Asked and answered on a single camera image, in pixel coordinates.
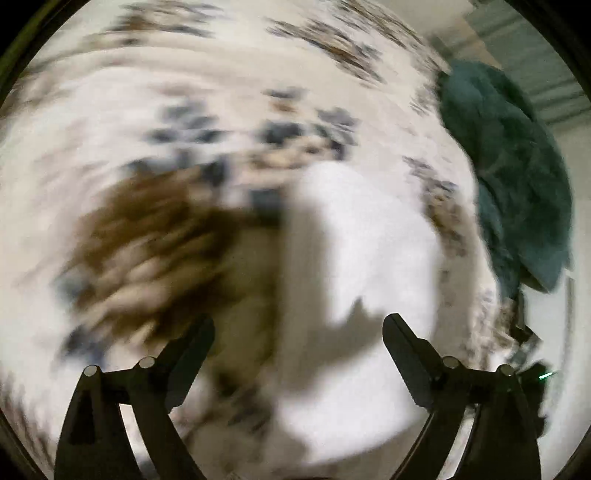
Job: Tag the white curved headboard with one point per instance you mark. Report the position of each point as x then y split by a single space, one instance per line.
552 317

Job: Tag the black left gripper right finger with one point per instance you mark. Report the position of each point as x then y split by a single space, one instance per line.
503 441

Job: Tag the grey-green right curtain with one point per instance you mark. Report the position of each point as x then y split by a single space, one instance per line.
519 49

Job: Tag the white knit sweater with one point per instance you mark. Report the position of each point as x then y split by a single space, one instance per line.
354 255

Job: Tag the dark green plush blanket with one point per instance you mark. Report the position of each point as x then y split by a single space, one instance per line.
525 201

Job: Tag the floral bed cover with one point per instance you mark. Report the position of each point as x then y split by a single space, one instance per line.
147 154

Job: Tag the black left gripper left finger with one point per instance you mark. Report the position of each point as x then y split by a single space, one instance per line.
93 443

